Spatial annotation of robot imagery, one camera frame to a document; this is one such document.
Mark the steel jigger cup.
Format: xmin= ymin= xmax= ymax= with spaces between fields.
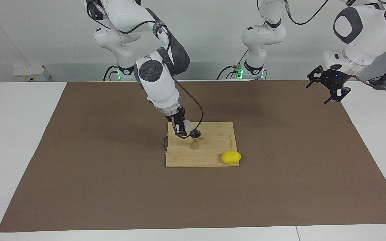
xmin=190 ymin=130 xmax=201 ymax=151

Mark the black base power cable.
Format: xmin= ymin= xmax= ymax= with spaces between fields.
xmin=103 ymin=65 xmax=118 ymax=81
xmin=217 ymin=50 xmax=248 ymax=80

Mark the white wall socket box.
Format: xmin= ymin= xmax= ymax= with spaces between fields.
xmin=13 ymin=65 xmax=51 ymax=82

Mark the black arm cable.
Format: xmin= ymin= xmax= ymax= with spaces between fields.
xmin=285 ymin=0 xmax=386 ymax=89
xmin=87 ymin=0 xmax=204 ymax=138

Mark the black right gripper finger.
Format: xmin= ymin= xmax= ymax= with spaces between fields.
xmin=175 ymin=121 xmax=188 ymax=138

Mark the yellow lemon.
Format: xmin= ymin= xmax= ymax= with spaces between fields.
xmin=221 ymin=151 xmax=242 ymax=165

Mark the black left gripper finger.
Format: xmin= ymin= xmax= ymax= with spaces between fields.
xmin=325 ymin=86 xmax=351 ymax=104
xmin=306 ymin=65 xmax=324 ymax=88

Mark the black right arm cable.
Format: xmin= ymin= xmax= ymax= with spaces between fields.
xmin=87 ymin=0 xmax=204 ymax=138

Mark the brown table mat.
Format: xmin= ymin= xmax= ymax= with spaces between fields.
xmin=0 ymin=80 xmax=386 ymax=232

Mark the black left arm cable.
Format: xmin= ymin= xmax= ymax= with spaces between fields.
xmin=285 ymin=0 xmax=386 ymax=89

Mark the bamboo cutting board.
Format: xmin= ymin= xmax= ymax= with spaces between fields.
xmin=163 ymin=121 xmax=239 ymax=168

